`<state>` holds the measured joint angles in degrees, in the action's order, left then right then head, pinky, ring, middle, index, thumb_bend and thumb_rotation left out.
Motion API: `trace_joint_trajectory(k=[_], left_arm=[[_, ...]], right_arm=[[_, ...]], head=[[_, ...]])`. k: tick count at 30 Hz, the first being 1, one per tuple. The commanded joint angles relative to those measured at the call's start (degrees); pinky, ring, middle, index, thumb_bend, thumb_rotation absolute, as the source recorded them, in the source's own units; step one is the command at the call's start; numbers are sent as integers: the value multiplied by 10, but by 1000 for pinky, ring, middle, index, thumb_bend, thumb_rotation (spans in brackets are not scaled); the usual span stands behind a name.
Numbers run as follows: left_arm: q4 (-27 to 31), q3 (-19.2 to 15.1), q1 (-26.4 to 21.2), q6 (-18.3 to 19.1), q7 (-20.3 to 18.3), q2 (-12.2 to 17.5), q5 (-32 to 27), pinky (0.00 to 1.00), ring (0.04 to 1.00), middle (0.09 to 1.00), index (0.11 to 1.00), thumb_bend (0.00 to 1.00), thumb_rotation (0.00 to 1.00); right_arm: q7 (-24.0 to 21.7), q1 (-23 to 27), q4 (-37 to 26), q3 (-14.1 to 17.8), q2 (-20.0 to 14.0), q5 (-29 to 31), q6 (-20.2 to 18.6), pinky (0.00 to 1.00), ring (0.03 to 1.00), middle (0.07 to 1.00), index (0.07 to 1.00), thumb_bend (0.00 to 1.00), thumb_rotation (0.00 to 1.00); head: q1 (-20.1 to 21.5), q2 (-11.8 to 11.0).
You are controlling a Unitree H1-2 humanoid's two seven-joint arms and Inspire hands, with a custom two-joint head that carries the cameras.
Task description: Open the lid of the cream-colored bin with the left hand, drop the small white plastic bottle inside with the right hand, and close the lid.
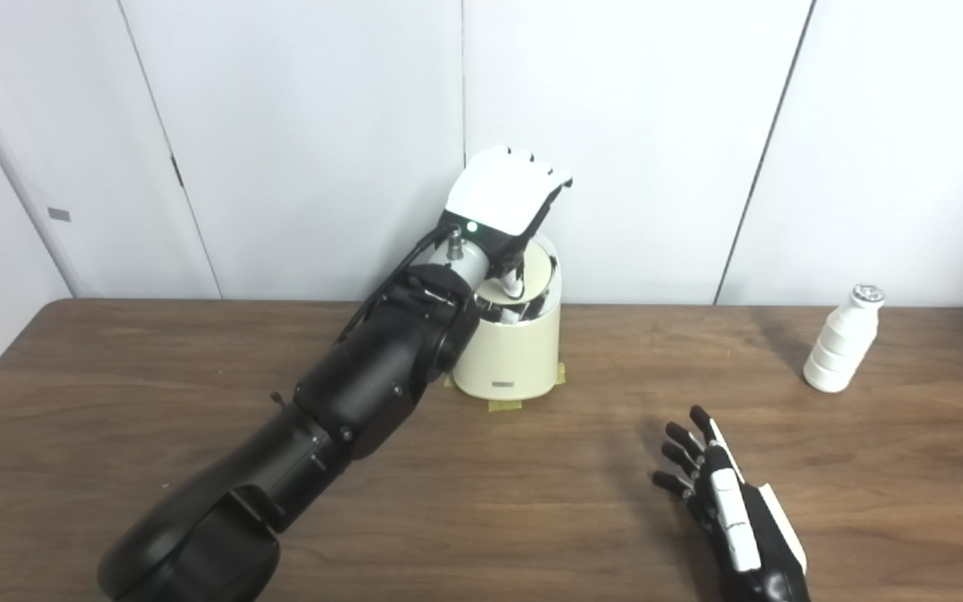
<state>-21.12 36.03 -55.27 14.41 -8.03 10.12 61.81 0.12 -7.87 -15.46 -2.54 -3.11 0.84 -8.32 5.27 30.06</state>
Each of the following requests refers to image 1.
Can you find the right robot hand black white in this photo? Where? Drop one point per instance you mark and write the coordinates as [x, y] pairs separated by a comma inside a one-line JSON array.
[[741, 518]]

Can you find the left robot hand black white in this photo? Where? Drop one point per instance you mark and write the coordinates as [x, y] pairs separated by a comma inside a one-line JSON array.
[[498, 192]]

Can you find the round cream bin lid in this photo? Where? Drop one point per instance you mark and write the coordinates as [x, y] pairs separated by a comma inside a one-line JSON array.
[[538, 276]]

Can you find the small white plastic bottle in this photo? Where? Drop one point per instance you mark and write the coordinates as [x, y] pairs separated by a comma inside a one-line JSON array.
[[841, 343]]

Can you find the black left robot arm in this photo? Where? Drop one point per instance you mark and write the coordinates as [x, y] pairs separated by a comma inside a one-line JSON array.
[[364, 385]]

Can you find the cream-colored bin body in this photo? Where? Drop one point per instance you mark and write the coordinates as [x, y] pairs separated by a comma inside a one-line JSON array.
[[506, 355]]

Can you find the wide yellow tape piece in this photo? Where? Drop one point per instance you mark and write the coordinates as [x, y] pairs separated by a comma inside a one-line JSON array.
[[504, 406]]

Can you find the grey wall label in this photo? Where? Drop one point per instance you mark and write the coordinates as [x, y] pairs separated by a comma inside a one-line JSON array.
[[59, 214]]

